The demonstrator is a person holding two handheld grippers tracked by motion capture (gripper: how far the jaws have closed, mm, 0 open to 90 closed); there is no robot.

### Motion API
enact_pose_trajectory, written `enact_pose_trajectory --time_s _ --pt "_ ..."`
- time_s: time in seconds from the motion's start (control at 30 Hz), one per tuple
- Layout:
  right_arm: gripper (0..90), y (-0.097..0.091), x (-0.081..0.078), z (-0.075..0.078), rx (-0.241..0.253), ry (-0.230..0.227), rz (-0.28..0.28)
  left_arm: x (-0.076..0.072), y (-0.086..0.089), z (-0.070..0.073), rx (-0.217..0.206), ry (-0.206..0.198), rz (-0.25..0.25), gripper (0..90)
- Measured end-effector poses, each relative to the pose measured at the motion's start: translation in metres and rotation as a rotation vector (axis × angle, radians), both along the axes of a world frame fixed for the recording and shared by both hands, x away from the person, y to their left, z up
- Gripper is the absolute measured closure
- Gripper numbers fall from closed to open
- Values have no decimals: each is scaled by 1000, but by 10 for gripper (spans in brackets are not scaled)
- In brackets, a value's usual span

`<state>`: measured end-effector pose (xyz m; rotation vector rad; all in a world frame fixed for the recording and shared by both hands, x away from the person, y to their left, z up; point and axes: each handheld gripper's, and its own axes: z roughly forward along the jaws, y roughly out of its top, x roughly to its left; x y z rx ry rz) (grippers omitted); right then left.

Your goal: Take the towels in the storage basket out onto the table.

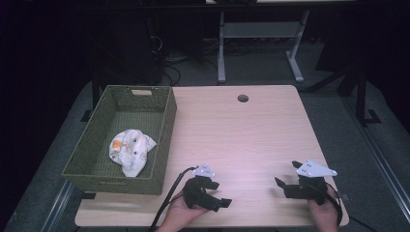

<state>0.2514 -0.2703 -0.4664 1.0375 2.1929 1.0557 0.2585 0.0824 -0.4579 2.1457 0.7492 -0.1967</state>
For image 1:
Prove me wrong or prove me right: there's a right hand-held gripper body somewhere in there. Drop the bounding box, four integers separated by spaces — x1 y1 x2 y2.
283 159 338 206

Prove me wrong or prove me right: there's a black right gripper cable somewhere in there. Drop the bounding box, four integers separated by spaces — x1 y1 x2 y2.
323 182 379 232

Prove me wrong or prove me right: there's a green woven basket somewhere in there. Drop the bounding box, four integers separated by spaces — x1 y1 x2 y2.
61 84 178 196

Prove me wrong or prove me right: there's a white patterned cloth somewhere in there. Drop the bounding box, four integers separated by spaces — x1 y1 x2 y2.
108 129 158 179

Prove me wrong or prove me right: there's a bundle of floor cables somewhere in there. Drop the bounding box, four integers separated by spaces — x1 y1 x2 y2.
151 33 223 86

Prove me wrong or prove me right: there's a person's right hand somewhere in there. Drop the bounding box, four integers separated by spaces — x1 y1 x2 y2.
307 186 340 232

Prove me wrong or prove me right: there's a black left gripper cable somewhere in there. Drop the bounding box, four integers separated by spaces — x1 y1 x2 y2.
148 165 198 232

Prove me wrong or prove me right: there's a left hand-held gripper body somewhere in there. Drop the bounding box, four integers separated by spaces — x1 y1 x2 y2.
182 162 220 211

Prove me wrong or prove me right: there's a black metal stand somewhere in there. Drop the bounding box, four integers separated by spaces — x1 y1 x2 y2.
79 72 102 124
353 66 383 128

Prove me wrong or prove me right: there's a metal floor rail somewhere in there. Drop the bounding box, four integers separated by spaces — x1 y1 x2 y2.
41 179 75 232
341 95 410 224

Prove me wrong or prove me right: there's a grey metal desk frame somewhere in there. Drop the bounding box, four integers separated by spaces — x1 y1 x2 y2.
217 9 311 85

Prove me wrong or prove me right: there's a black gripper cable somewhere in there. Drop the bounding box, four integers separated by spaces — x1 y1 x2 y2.
148 165 198 232
323 182 379 232

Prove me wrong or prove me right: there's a person's left hand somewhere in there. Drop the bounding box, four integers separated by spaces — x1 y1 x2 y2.
157 189 211 232

